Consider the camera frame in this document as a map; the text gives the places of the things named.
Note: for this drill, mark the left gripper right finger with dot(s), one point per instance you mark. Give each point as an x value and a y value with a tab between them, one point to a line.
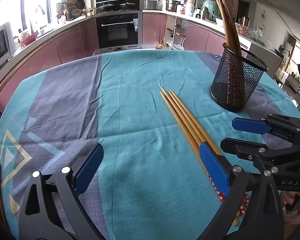
214	168

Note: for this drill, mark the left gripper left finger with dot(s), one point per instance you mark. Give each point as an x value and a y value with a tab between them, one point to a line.
84	166

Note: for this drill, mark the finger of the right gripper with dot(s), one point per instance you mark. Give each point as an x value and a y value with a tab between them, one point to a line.
251	126
241	148

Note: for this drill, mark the bamboo chopstick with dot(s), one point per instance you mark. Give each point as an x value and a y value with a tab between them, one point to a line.
183	120
194	132
196	122

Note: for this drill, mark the wooden chopstick red pattern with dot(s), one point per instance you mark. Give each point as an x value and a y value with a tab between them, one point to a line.
230	25

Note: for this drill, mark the right hand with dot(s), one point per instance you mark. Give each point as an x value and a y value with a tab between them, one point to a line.
290	199

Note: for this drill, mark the black mesh utensil holder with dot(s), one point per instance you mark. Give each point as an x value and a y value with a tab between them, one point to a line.
236	78

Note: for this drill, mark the teal grey tablecloth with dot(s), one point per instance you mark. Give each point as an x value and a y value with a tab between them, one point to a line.
150	184

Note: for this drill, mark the green round appliance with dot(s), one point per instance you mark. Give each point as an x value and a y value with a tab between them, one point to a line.
212	8

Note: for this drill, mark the red bowl on counter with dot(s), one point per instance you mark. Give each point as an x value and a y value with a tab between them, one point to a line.
29	39

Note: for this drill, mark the steel pot on counter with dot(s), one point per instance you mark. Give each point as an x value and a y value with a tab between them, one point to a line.
171	5

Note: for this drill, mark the black built-in oven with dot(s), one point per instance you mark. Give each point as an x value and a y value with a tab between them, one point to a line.
119	30

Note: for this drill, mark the silver microwave oven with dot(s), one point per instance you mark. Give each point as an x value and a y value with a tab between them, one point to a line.
7	47

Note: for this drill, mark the black range hood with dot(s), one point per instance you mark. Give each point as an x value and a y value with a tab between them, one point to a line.
116	5

